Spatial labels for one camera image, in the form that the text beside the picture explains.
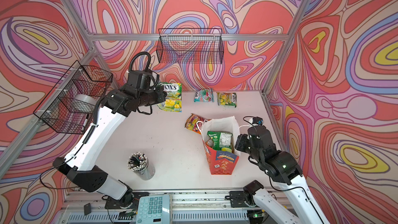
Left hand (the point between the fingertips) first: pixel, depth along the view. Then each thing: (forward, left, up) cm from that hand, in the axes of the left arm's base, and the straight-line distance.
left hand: (169, 92), depth 69 cm
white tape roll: (-3, +40, -4) cm, 40 cm away
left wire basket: (-2, +49, -7) cm, 49 cm away
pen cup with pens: (-25, +13, -19) cm, 34 cm away
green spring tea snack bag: (-1, -2, -4) cm, 5 cm away
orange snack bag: (+6, -8, -34) cm, 35 cm away
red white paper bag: (-24, -24, -24) cm, 41 cm away
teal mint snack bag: (+30, -17, -33) cm, 48 cm away
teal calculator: (-41, +7, -34) cm, 54 cm away
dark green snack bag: (-13, -25, -23) cm, 36 cm away
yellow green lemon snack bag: (+26, -36, -34) cm, 55 cm away
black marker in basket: (-10, +41, -12) cm, 44 cm away
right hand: (-17, -31, -13) cm, 38 cm away
